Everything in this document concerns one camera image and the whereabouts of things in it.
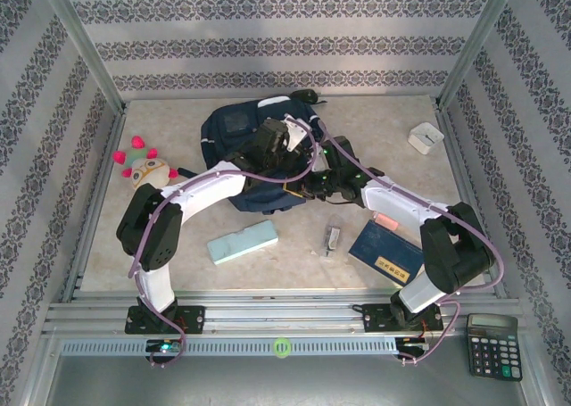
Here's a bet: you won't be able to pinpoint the navy blue backpack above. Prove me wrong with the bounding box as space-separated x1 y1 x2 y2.
199 94 329 215

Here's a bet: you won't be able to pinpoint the small pink block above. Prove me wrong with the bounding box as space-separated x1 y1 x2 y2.
371 212 399 231

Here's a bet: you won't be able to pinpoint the light blue pencil case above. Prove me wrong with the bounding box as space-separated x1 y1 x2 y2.
207 220 280 267

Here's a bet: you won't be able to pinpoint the navy blue book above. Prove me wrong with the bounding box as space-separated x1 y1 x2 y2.
348 220 425 287

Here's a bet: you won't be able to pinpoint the black computer mouse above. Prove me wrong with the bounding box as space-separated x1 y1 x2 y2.
289 89 320 104

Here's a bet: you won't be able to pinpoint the white square alarm clock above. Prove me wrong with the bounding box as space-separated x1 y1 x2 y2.
408 121 445 156

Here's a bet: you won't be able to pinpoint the cream plush toy pink knobs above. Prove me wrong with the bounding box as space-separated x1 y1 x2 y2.
112 136 179 191

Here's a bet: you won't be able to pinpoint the small controller board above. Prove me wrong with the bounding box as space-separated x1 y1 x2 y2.
394 336 433 356
145 337 185 357

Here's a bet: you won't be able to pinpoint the black desk calculator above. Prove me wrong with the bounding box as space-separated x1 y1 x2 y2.
467 313 523 383

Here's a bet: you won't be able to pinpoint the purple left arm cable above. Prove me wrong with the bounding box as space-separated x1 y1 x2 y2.
128 114 323 369

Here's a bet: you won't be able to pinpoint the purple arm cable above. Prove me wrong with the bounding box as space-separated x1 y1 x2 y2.
128 114 323 369
321 127 508 367

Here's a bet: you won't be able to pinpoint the aluminium side rail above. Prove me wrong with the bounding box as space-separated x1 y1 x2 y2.
435 106 509 299
62 111 128 302

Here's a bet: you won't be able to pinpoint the aluminium mounting rail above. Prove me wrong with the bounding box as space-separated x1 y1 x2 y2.
42 289 523 338

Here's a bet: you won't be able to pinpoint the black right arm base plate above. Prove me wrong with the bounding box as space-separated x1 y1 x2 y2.
359 302 445 335

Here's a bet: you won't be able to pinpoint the green tape ring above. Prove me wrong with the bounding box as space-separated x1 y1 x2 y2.
272 337 294 359

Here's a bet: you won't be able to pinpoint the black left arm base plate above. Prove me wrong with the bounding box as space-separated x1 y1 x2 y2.
124 305 206 336

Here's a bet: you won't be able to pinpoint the slotted grey cable duct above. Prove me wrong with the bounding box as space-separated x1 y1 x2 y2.
59 337 399 357

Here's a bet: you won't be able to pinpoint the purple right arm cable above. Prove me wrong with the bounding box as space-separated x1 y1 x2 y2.
321 127 508 367

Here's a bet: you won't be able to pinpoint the aluminium frame post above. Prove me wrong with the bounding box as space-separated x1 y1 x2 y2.
37 0 128 115
434 0 523 111

